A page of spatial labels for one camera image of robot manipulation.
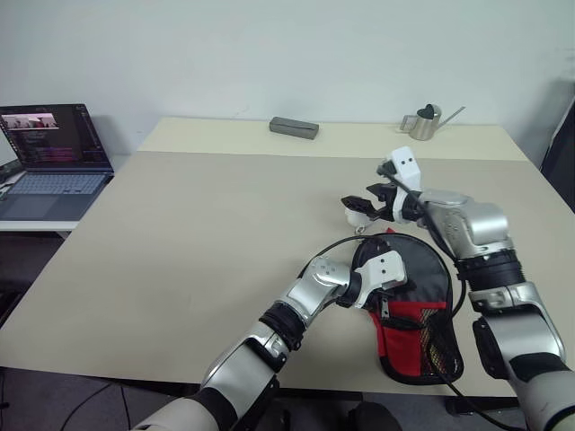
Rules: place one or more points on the open blue laptop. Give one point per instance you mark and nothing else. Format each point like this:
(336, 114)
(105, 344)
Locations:
(54, 184)

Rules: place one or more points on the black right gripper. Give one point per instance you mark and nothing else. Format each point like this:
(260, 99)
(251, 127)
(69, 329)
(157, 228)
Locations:
(389, 202)

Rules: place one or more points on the white side table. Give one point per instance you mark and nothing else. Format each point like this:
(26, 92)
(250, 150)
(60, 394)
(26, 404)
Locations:
(121, 160)

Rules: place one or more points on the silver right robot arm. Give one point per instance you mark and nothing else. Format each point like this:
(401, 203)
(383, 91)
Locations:
(485, 224)

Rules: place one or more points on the black upright panel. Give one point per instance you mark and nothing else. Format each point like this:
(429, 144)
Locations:
(561, 152)

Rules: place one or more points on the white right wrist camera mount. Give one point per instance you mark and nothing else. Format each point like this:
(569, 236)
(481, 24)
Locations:
(406, 168)

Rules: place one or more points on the red black paddle case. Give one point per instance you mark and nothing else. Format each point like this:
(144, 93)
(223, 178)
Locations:
(427, 265)

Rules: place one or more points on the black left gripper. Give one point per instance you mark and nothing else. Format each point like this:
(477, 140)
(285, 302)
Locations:
(370, 250)

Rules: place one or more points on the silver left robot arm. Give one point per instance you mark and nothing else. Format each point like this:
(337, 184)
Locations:
(314, 287)

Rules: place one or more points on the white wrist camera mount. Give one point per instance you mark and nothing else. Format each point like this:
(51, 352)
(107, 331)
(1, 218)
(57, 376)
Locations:
(382, 276)
(406, 168)

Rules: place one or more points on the silver metal watering can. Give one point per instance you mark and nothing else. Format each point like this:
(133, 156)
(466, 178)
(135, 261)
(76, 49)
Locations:
(422, 125)

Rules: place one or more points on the grey rectangular box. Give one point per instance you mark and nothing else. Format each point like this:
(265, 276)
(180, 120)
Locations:
(294, 127)

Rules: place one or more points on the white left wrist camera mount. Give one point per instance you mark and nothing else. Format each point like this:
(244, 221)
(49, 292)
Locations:
(382, 276)

